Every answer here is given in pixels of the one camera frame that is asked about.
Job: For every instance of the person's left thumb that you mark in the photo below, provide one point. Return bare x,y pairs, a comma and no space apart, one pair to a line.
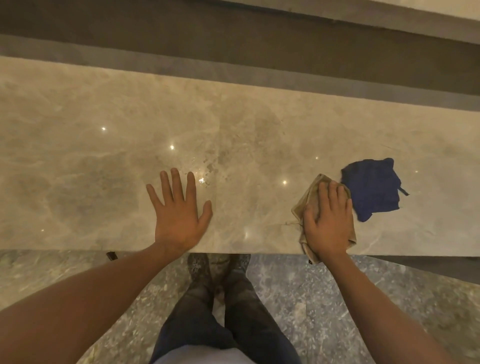
206,215

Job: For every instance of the light grey shirt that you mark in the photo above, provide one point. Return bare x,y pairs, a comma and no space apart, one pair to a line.
202,356

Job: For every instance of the dark blue cloth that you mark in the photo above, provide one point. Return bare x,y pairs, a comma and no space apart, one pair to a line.
375,187

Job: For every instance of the person's left hand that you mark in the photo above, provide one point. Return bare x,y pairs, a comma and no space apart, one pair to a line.
179,224

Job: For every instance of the person's left middle finger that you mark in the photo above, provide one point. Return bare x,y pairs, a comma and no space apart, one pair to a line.
178,185

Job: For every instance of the dark blue jeans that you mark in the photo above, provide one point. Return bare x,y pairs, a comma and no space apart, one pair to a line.
240,318

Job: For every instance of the person's right thumb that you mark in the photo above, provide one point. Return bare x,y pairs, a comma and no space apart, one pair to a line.
309,219

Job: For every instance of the person's right hand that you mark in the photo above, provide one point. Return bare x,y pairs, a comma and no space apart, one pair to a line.
328,228

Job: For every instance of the person's right little finger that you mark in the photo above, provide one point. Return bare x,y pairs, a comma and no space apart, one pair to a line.
351,213

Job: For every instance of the small dark brown object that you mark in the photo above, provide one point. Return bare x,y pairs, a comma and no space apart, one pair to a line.
112,256

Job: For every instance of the beige cleaning cloth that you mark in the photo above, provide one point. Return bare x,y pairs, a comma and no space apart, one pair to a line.
308,198

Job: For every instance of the person's right middle finger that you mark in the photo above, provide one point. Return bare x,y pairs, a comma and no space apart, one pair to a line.
339,200

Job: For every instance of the person's left forearm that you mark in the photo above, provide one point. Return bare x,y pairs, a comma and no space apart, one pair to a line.
82,300

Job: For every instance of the person's right forearm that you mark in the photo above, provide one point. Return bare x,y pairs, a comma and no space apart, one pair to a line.
375,311

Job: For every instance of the person's left little finger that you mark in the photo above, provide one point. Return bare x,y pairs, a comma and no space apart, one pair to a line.
154,198

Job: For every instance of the dark patterned shoe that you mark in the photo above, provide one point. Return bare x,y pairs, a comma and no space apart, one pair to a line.
198,267
238,262

